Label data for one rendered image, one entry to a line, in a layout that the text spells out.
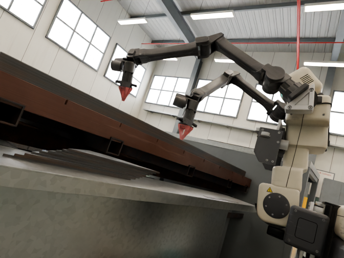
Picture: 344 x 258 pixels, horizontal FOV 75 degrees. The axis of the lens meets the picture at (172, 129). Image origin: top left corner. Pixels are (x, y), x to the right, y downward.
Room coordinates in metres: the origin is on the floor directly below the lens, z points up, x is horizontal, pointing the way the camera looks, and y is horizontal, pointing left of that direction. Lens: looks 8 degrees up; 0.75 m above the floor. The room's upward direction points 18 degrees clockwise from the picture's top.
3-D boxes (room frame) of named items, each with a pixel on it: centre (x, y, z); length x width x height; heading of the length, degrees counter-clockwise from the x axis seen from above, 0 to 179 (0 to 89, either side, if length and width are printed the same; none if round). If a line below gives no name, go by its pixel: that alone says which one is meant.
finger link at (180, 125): (1.11, -0.07, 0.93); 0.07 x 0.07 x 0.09; 49
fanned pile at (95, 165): (0.58, 0.17, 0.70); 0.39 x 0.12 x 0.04; 139
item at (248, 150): (2.09, -0.62, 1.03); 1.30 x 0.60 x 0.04; 49
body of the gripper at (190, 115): (1.11, -0.06, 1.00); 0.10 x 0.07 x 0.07; 139
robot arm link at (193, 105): (1.11, -0.06, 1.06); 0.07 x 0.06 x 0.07; 94
